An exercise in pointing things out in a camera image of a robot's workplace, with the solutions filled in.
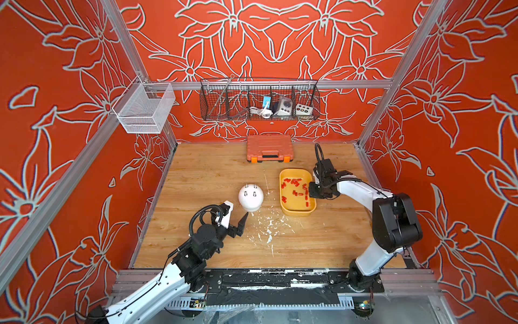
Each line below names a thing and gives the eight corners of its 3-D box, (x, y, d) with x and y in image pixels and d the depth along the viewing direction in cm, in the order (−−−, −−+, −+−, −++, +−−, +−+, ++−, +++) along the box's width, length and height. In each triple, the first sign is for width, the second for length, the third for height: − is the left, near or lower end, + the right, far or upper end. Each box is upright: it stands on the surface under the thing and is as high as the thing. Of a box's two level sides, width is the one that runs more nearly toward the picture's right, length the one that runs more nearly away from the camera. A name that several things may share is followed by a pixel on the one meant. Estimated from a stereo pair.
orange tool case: (246, 164, 113) (246, 157, 108) (247, 141, 125) (247, 134, 120) (293, 164, 112) (295, 157, 108) (290, 141, 124) (291, 134, 120)
